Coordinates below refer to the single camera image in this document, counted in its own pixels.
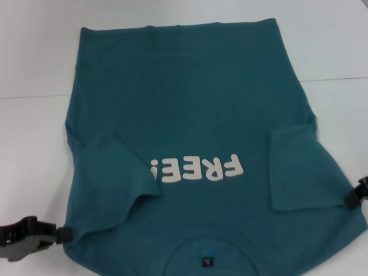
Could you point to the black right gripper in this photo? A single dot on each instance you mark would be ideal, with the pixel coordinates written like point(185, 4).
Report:
point(362, 189)

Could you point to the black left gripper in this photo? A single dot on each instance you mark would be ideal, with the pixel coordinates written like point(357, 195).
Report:
point(26, 237)

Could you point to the teal t-shirt with FREE print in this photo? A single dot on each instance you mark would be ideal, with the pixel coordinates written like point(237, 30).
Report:
point(195, 115)

